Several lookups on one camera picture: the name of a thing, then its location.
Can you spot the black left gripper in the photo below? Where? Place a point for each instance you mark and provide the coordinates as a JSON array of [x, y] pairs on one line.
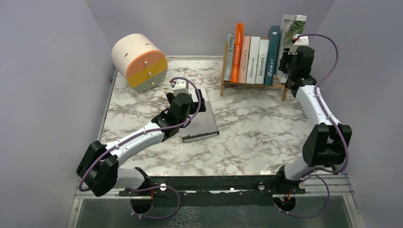
[[195, 107]]

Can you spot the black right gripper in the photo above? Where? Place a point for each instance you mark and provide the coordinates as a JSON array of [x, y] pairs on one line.
[[286, 56]]

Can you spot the white Decorate book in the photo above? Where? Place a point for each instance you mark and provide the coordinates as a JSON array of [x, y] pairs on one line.
[[262, 59]]

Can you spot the wooden book rack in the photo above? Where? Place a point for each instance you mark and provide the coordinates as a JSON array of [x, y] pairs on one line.
[[225, 83]]

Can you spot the teal bottom book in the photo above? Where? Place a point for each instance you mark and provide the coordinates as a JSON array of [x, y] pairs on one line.
[[274, 35]]

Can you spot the white palm Singularity book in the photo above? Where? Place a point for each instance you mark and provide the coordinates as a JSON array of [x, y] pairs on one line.
[[290, 26]]

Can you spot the grey white bottom book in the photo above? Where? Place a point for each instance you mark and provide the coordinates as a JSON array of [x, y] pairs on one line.
[[203, 125]]

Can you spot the white Afternoon Tea book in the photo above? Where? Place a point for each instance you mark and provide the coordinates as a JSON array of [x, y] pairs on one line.
[[253, 59]]

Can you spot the pink Warm Chord book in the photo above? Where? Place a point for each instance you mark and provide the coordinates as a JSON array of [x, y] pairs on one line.
[[243, 65]]

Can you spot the orange Good Morning book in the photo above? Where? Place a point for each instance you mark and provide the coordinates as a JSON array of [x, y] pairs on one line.
[[237, 52]]

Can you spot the grey ianra book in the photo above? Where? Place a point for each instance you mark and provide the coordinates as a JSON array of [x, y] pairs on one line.
[[229, 59]]

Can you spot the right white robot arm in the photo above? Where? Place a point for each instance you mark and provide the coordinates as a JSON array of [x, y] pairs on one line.
[[325, 149]]

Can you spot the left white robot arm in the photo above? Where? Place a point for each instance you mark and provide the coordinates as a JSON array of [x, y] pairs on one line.
[[100, 168]]

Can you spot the cream orange cylinder container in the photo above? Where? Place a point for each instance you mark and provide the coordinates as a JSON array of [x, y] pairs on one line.
[[141, 62]]

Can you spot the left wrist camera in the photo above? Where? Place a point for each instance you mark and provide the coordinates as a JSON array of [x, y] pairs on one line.
[[180, 86]]

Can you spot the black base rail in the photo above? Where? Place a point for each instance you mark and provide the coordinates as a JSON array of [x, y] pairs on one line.
[[206, 191]]

